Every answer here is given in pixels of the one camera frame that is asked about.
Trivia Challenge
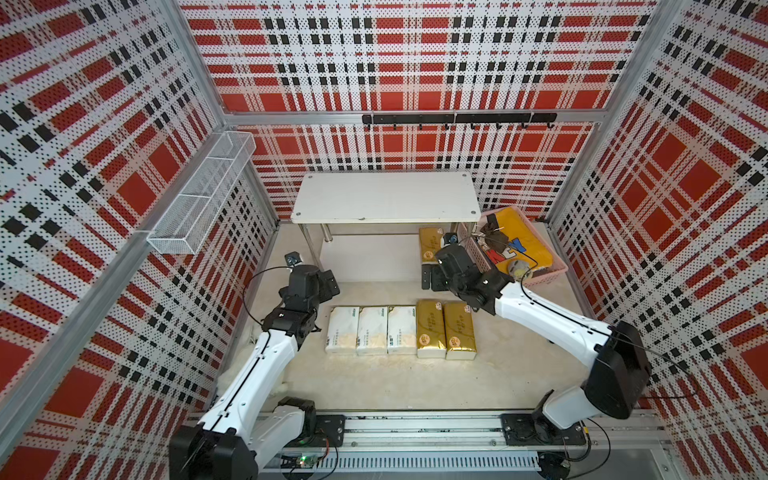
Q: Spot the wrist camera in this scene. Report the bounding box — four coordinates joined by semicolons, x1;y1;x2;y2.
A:
442;232;459;246
284;251;303;268

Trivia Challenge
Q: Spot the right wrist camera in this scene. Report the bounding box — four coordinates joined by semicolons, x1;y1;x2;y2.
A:
442;232;459;246

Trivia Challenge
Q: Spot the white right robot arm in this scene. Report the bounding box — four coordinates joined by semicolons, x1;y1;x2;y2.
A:
435;243;651;434

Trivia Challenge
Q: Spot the pink plastic basket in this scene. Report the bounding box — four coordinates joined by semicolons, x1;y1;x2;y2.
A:
458;206;568;286

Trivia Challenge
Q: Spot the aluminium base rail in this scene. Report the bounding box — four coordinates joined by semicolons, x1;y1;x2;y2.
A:
260;410;682;479

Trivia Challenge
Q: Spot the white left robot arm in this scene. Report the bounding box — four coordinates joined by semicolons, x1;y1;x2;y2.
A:
169;264;340;479

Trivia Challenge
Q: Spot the white wire mesh wall basket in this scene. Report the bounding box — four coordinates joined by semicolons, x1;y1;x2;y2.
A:
148;131;255;255

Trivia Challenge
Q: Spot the yellow folded shirt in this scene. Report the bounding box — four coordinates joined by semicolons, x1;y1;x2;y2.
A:
481;207;554;277

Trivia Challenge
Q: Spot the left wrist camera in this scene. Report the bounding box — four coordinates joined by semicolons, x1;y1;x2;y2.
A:
284;251;303;268

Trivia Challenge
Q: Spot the gold tissue pack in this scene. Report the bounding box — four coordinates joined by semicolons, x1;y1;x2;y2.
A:
416;299;447;359
444;302;477;360
418;227;444;264

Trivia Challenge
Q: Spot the white two-tier metal shelf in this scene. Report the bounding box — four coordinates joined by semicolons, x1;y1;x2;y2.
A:
290;172;481;283

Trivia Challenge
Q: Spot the green circuit board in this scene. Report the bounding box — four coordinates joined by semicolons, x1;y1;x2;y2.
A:
280;454;319;470

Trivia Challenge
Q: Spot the white plush toy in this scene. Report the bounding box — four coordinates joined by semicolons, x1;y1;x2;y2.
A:
216;342;255;399

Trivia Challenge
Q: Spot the black wall hook rail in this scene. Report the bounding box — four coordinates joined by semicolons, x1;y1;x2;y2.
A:
361;112;558;127

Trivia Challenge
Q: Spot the white tissue pack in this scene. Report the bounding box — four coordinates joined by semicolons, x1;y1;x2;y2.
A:
387;306;417;355
325;306;360;355
356;306;388;356

